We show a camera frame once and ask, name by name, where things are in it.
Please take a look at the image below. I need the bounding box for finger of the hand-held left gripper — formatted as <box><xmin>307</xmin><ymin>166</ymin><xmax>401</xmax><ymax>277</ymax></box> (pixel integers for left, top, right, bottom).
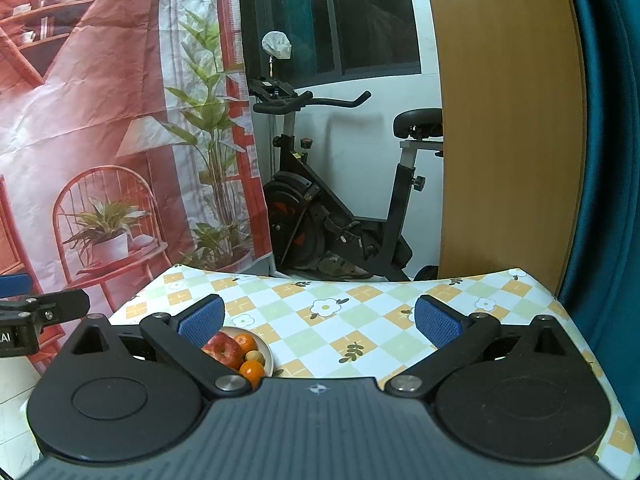
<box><xmin>0</xmin><ymin>273</ymin><xmax>31</xmax><ymax>298</ymax></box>
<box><xmin>0</xmin><ymin>289</ymin><xmax>91</xmax><ymax>325</ymax></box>

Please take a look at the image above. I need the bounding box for black exercise bike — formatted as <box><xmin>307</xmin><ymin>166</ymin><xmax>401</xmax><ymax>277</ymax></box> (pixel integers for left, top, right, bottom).
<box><xmin>249</xmin><ymin>78</ymin><xmax>445</xmax><ymax>283</ymax></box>

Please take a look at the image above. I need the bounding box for dark window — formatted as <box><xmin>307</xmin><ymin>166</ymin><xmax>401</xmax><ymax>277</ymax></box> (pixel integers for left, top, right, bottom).
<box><xmin>237</xmin><ymin>0</ymin><xmax>422</xmax><ymax>81</ymax></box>

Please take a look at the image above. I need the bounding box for cream round plate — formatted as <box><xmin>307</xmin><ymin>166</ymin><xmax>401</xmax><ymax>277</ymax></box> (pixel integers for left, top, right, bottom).
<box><xmin>200</xmin><ymin>326</ymin><xmax>275</xmax><ymax>390</ymax></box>

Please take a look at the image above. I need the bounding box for checked floral tablecloth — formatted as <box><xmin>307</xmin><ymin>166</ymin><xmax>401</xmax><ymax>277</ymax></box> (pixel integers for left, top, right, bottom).
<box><xmin>22</xmin><ymin>262</ymin><xmax>640</xmax><ymax>480</ymax></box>

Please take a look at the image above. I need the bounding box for blue curtain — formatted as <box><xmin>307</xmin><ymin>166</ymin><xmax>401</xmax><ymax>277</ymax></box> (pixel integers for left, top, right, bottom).
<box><xmin>555</xmin><ymin>0</ymin><xmax>640</xmax><ymax>391</ymax></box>

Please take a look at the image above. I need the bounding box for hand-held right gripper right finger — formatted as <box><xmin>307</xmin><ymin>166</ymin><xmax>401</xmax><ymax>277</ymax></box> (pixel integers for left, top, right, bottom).
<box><xmin>384</xmin><ymin>294</ymin><xmax>573</xmax><ymax>400</ymax></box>

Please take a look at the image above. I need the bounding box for wooden board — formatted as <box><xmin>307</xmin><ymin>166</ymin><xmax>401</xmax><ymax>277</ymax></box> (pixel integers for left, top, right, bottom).
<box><xmin>422</xmin><ymin>0</ymin><xmax>588</xmax><ymax>296</ymax></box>

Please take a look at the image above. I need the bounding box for large red apple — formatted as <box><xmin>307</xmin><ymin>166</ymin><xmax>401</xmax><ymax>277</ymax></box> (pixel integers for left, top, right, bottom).
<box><xmin>201</xmin><ymin>332</ymin><xmax>246</xmax><ymax>372</ymax></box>

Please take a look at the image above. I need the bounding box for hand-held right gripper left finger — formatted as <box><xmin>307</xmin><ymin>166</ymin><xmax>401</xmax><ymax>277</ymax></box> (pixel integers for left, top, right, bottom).
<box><xmin>67</xmin><ymin>294</ymin><xmax>253</xmax><ymax>398</ymax></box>

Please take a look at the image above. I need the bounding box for printed backdrop cloth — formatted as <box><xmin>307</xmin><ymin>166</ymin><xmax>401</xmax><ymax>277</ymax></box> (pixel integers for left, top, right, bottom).
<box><xmin>0</xmin><ymin>0</ymin><xmax>276</xmax><ymax>376</ymax></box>

